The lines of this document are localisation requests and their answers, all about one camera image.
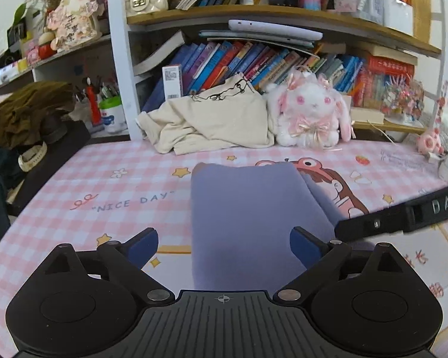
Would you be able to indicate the white barcode box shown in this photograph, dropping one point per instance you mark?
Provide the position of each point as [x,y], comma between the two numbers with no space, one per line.
[172,82]

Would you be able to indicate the beige sweatshirt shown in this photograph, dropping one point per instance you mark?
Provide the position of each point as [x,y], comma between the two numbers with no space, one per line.
[209,119]

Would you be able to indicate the pink checked printed bedsheet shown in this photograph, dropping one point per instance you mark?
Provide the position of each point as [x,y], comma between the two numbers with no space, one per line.
[97,179]

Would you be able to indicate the black bag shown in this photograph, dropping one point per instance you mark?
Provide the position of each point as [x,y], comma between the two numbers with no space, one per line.
[48,164]

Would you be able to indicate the floral paper decoration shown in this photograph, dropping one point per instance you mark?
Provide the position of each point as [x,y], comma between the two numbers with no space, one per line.
[72,18]

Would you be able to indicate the heap of colourful trinkets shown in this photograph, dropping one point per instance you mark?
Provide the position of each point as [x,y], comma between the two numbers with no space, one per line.
[403,99]

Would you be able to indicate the olive dark cloth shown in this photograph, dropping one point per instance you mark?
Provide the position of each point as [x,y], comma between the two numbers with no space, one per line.
[30,112]

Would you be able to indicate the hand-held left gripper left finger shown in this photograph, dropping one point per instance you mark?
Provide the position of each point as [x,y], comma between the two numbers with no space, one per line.
[143,248]

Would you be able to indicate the row of colourful books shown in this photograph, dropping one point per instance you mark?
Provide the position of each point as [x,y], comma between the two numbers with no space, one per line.
[224,63]

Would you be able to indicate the white pink plush bunny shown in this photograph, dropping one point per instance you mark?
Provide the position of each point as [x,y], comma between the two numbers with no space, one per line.
[310,115]

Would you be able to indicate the small pink plush toy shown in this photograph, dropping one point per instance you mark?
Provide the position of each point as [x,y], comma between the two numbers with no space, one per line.
[429,141]

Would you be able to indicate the white pen holder can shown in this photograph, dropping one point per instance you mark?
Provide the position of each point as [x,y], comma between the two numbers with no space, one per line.
[112,113]

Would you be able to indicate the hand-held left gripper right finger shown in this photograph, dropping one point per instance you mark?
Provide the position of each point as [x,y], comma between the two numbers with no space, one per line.
[306,246]

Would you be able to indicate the beige wristwatch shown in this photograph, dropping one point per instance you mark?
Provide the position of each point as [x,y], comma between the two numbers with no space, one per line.
[31,156]

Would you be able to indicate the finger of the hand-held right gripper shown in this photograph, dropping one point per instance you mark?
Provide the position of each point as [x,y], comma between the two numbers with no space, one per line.
[373,223]

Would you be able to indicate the purple and mauve knit sweater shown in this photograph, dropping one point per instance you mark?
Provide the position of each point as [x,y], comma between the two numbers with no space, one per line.
[246,216]

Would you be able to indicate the white bookshelf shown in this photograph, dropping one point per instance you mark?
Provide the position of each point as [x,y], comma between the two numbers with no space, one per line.
[117,63]

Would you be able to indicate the white tablet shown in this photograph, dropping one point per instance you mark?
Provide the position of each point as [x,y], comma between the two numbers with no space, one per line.
[276,30]

